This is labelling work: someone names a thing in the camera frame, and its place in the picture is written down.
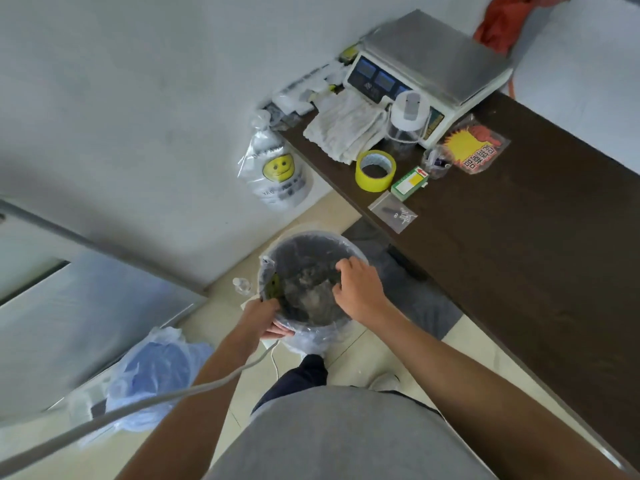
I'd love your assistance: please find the person's right white shoe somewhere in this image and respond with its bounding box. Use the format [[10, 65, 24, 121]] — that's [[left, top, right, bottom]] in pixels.
[[367, 372, 401, 393]]

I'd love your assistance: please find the small clear round container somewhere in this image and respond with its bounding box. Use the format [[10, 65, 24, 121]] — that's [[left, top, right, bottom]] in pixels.
[[421, 144, 453, 181]]

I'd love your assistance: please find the white bag with yellow smiley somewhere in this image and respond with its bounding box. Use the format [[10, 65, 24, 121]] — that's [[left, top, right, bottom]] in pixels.
[[236, 109, 313, 211]]

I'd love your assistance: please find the person's right forearm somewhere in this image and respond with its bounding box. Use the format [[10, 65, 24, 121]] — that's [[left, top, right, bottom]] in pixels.
[[369, 304, 631, 480]]

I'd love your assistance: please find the white cable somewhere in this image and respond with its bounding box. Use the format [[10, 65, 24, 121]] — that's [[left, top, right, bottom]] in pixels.
[[0, 339, 281, 478]]

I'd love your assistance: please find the person's right hand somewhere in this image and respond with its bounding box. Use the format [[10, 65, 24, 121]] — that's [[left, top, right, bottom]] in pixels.
[[332, 256, 396, 325]]

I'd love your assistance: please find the person's left hand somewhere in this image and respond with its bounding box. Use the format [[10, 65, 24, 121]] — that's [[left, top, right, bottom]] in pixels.
[[239, 297, 296, 351]]

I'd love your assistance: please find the yellow tape roll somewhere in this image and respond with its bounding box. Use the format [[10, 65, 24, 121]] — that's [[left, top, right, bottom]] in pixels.
[[355, 149, 397, 193]]

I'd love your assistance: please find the white ribbed cloth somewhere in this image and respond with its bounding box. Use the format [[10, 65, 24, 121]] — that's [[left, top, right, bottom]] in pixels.
[[302, 87, 391, 165]]

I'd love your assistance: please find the person's left forearm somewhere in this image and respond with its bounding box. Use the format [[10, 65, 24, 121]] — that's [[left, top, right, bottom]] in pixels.
[[115, 329, 266, 480]]

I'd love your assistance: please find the pile of white plastic bags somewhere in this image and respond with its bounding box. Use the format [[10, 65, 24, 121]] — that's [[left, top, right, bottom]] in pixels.
[[259, 59, 351, 131]]

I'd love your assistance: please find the blue plastic bag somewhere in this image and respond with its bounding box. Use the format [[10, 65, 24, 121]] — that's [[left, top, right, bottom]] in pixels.
[[65, 327, 216, 448]]

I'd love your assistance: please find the black trash bin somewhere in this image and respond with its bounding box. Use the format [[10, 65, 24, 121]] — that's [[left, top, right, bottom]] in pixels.
[[257, 230, 371, 355]]

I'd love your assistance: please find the small green box red arrow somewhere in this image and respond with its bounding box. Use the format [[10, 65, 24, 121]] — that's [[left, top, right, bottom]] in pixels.
[[389, 166, 430, 202]]

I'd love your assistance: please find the dark grey floor mat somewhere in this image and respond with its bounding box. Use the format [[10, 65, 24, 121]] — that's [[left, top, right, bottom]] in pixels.
[[342, 217, 463, 341]]

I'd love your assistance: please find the white electronic scale steel pan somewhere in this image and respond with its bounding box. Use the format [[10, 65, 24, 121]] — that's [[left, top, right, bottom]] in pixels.
[[342, 8, 515, 149]]

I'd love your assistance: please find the clear jar with white lid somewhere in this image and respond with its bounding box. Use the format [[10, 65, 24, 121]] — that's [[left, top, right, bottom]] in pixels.
[[385, 90, 432, 145]]

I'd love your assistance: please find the person's grey shirt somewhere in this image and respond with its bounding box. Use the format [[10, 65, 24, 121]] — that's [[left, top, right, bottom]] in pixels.
[[205, 385, 496, 480]]

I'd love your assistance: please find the small zip bag of screws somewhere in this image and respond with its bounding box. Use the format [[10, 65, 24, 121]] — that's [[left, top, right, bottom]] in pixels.
[[367, 191, 419, 235]]

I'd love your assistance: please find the clear bag yellow starburst sign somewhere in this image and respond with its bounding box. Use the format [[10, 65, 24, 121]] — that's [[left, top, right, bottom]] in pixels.
[[437, 113, 512, 175]]

